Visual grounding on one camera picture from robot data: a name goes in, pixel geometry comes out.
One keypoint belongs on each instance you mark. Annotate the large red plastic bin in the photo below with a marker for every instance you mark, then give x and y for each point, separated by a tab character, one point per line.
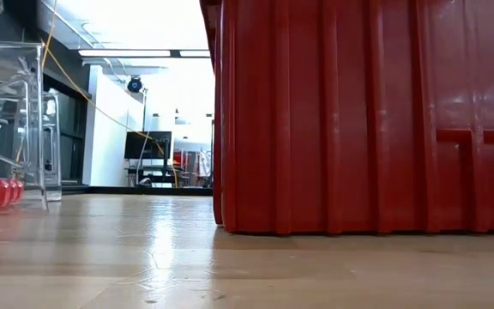
358	120

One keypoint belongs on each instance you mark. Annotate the clear plastic tray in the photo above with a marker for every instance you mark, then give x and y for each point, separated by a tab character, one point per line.
15	107

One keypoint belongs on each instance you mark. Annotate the black monitor stand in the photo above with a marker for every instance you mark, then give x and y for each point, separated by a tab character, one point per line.
152	171

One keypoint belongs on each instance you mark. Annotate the black monitor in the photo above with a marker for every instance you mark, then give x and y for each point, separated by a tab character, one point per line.
144	145

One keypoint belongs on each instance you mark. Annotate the round black blue device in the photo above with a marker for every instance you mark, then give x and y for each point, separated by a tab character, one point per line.
134	85

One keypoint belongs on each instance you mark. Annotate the ceiling light strip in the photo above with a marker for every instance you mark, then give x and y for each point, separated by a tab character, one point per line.
122	53

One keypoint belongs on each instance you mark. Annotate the black aluminium rig frame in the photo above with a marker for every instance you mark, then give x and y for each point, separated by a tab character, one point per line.
144	191

